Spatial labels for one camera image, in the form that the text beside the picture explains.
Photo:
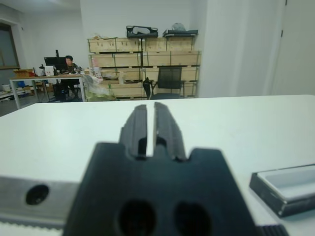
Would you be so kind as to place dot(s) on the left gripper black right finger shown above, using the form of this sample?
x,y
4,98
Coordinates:
x,y
169,137

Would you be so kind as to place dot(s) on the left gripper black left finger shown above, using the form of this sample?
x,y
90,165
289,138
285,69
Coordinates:
x,y
133,132

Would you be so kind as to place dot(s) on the black glossy box lid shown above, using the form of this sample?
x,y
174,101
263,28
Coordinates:
x,y
268,196

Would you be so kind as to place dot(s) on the white red desk box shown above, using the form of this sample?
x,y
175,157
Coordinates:
x,y
49,70

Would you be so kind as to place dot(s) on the brown cardboard box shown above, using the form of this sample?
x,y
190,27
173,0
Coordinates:
x,y
22,73

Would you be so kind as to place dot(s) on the crumpled plastic bag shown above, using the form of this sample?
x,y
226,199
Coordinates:
x,y
98,92

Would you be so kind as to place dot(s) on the black mesh office chair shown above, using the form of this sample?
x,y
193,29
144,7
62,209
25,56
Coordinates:
x,y
169,78

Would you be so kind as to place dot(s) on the black computer tower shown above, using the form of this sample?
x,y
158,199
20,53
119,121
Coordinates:
x,y
60,92

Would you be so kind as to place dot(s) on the seated person dark jacket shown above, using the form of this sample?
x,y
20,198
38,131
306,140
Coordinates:
x,y
70,66

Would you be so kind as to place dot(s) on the black open carry case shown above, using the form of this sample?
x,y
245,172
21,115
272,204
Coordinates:
x,y
152,33

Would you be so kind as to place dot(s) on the black computer monitor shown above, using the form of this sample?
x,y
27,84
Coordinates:
x,y
55,64

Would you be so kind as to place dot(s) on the flat black tray case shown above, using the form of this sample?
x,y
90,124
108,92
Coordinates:
x,y
179,32

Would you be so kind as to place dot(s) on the white-framed office desk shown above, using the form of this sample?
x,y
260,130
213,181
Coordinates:
x,y
37,77

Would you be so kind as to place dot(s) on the grey bundle on case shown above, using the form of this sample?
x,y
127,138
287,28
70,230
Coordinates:
x,y
179,26

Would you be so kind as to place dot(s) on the brown framed window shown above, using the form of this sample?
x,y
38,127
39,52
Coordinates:
x,y
7,46

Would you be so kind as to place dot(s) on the white door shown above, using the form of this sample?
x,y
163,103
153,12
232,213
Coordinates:
x,y
300,49

